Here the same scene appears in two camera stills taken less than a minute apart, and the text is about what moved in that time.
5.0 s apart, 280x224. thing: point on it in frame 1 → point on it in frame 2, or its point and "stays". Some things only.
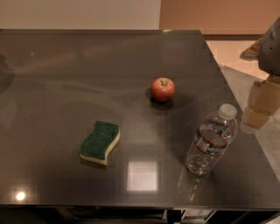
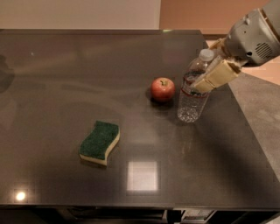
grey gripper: (271, 53) → (247, 39)
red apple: (163, 89) stays
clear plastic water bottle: (215, 134) → (192, 101)
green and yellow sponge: (98, 143) stays
